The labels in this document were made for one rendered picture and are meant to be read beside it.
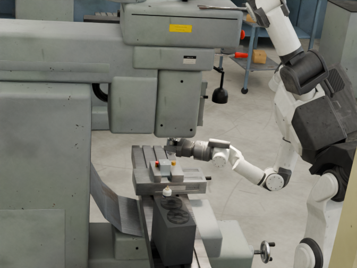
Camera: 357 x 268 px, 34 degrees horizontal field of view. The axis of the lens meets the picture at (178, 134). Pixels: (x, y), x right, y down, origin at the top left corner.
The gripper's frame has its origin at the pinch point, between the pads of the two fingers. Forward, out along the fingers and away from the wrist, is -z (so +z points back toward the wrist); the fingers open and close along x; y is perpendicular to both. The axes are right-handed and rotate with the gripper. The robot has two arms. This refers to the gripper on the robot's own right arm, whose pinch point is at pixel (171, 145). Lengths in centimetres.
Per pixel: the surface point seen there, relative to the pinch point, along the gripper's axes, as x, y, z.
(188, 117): 7.7, -18.3, 7.8
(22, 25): 23, -53, -59
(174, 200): 28.4, 10.7, 8.6
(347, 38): -428, 44, 105
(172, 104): 10.5, -24.4, 1.1
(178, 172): -12.3, 19.5, 1.7
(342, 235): 165, -73, 57
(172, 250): 45, 23, 13
